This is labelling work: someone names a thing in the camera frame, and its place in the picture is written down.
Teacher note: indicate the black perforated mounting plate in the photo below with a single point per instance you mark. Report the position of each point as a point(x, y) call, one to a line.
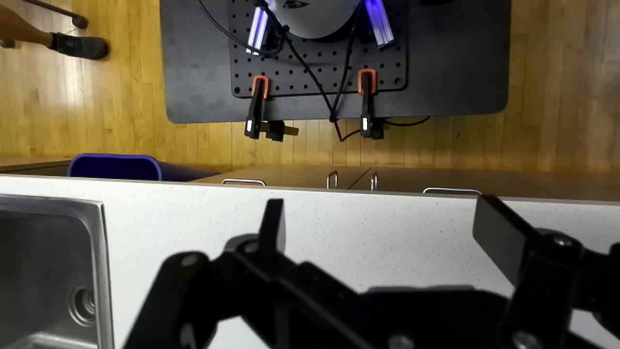
point(316, 47)

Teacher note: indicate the blue bin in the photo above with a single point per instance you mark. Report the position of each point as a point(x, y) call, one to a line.
point(132, 167)

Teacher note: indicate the orange black clamp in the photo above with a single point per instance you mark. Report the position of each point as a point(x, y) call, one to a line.
point(367, 83)
point(260, 93)

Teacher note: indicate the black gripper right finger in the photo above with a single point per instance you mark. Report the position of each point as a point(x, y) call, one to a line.
point(553, 273)

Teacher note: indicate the right orange black clamp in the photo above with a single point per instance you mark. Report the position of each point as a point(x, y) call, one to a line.
point(367, 83)

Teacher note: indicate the left orange black clamp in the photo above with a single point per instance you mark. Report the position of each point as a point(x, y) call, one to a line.
point(260, 93)

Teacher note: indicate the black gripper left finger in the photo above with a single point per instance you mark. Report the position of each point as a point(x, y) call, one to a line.
point(285, 305)

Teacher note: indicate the black shoe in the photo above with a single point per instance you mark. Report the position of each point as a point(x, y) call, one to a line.
point(80, 47)

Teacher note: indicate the stainless steel double sink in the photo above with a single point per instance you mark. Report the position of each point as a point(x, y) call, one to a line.
point(55, 281)

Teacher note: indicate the dark robot base platform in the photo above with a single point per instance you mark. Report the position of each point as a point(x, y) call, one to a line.
point(458, 62)

